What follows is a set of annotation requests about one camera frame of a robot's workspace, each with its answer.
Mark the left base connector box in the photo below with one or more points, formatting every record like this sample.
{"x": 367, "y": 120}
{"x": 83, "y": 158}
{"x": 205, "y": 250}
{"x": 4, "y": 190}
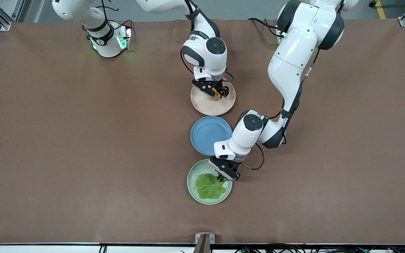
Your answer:
{"x": 280, "y": 35}

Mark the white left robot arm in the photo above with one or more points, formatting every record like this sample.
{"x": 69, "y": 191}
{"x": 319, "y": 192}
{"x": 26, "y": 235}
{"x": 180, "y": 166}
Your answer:
{"x": 294, "y": 59}

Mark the blue round plate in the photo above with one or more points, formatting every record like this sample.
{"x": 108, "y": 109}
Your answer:
{"x": 206, "y": 135}

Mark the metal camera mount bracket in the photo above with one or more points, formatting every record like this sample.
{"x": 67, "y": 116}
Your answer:
{"x": 204, "y": 242}

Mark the pale green round plate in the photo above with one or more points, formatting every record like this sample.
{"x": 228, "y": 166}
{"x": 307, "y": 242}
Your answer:
{"x": 193, "y": 182}

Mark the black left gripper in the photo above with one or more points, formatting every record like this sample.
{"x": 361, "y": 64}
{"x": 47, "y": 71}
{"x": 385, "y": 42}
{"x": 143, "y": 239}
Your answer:
{"x": 238, "y": 168}

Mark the black caster wheel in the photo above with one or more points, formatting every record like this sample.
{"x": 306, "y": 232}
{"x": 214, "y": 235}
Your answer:
{"x": 373, "y": 3}

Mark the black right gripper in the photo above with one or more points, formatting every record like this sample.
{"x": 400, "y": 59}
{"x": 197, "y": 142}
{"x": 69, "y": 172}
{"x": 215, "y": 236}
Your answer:
{"x": 220, "y": 86}

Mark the yellow lemon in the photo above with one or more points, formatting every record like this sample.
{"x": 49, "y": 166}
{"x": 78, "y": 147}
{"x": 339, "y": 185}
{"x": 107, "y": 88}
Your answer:
{"x": 216, "y": 94}

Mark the base connector box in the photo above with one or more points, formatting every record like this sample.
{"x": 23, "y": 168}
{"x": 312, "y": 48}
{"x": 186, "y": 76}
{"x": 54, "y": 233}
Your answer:
{"x": 280, "y": 35}
{"x": 124, "y": 37}

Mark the beige round plate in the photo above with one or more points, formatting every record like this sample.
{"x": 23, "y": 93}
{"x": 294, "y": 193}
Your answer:
{"x": 213, "y": 107}

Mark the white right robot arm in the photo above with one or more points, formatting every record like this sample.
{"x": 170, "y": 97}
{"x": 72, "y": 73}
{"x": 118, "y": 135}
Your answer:
{"x": 206, "y": 52}

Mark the brown table mat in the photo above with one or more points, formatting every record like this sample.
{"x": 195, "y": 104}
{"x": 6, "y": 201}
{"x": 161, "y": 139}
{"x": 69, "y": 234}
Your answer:
{"x": 83, "y": 158}

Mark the green lettuce leaf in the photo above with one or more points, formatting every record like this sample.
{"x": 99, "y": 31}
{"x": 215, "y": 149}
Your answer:
{"x": 209, "y": 188}

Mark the right base connector box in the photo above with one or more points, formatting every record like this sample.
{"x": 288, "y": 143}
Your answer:
{"x": 124, "y": 37}

